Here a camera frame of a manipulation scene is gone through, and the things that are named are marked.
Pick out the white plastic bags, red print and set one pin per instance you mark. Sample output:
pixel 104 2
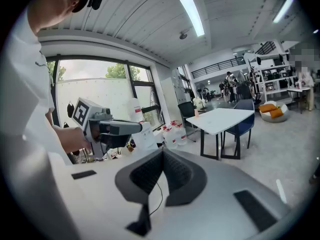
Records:
pixel 170 139

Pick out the black window frame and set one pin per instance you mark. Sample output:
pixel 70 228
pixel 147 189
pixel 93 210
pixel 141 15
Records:
pixel 56 84

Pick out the white marble table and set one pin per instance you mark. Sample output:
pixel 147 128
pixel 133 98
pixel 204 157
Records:
pixel 220 119

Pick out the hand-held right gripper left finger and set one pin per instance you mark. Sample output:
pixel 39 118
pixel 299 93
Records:
pixel 100 199

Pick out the blue chair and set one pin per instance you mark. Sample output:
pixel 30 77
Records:
pixel 243 126

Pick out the black standing fan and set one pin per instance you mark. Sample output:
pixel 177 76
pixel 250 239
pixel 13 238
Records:
pixel 200 89

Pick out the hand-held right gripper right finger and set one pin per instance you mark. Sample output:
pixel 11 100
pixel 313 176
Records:
pixel 212 196

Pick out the large round fan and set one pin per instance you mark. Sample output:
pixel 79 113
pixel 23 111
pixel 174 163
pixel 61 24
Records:
pixel 243 80

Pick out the person's left hand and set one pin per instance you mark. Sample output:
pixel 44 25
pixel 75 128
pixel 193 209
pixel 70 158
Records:
pixel 94 132

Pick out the orange cushion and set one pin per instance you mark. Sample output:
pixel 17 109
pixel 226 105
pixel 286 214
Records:
pixel 267 108
pixel 276 113

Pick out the round grey ceiling fixture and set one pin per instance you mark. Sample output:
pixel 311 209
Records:
pixel 183 35

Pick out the black railing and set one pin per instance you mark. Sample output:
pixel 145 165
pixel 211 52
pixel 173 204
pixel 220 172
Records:
pixel 217 66

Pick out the pink vase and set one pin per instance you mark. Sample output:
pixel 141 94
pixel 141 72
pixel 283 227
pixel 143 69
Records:
pixel 196 113

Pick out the white round lounge seat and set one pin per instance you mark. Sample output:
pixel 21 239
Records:
pixel 273 116

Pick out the white locker cabinet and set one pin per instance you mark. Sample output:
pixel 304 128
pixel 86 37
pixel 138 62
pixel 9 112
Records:
pixel 172 94

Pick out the person's white shirt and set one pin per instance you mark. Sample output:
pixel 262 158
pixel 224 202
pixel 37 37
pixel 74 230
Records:
pixel 22 84

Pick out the large clear water bottle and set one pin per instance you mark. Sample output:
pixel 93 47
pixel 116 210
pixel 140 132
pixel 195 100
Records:
pixel 135 109

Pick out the person's left forearm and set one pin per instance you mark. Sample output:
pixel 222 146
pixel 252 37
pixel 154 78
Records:
pixel 70 139

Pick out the person's head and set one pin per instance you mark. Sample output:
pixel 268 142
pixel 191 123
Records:
pixel 52 4

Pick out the black face mask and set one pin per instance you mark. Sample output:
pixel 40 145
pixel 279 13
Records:
pixel 66 125
pixel 70 110

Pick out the white cardboard box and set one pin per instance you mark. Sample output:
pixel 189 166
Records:
pixel 147 139

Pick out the white desk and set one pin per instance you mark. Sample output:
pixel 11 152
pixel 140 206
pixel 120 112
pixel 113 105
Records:
pixel 298 90

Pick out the long ceiling light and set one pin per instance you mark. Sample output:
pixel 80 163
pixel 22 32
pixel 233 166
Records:
pixel 283 9
pixel 192 14

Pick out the black office chair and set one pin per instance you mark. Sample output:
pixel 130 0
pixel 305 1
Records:
pixel 186 110

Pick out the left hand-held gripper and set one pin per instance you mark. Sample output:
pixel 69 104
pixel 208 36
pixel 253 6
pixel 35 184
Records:
pixel 81 114

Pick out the white storage shelf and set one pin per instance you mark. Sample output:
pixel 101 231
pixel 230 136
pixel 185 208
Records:
pixel 275 79

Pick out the white flower bouquet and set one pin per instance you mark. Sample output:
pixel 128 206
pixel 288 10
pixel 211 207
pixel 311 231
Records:
pixel 198 102

